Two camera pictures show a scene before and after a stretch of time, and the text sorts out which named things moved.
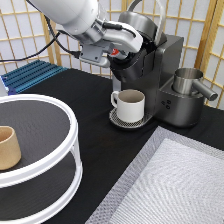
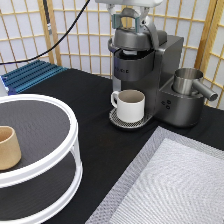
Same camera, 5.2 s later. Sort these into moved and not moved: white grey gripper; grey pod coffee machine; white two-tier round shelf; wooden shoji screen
Moved: white grey gripper
Not moved: wooden shoji screen; white two-tier round shelf; grey pod coffee machine
